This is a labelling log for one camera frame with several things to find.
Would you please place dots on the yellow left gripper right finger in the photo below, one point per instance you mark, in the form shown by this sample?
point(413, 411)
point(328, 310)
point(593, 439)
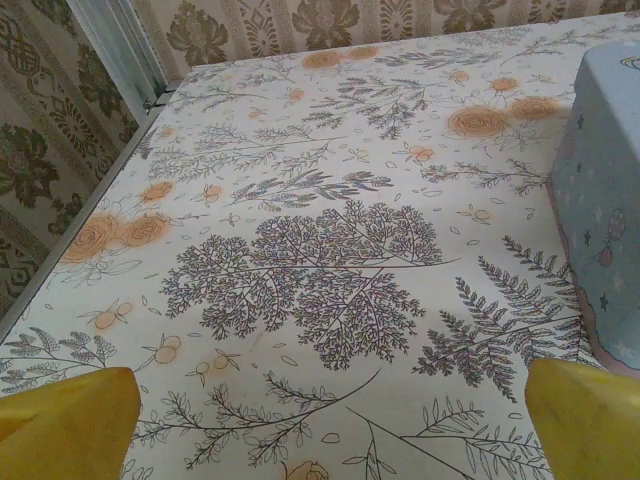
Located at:
point(590, 425)

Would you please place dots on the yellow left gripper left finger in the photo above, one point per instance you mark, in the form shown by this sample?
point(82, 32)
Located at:
point(65, 430)

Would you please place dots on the floral print tablecloth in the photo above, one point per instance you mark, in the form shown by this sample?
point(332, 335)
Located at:
point(320, 150)

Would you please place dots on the aluminium frame post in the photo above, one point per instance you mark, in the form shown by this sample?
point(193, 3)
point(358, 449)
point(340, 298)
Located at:
point(122, 45)

